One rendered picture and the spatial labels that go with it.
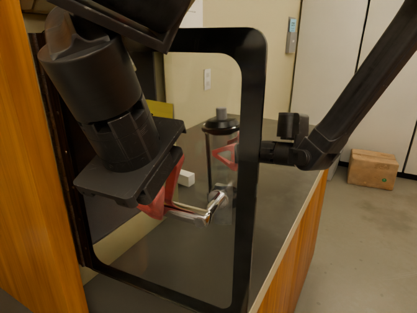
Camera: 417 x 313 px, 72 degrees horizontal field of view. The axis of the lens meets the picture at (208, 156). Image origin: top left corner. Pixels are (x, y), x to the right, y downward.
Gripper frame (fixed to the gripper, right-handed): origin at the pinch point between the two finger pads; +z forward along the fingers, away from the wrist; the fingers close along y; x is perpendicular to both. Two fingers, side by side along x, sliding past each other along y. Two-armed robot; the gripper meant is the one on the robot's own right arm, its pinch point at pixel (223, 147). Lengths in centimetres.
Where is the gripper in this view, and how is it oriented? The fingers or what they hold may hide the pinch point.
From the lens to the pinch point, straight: 77.9
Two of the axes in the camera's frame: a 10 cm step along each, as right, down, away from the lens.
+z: -8.7, -1.0, 4.8
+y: -4.9, 3.2, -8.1
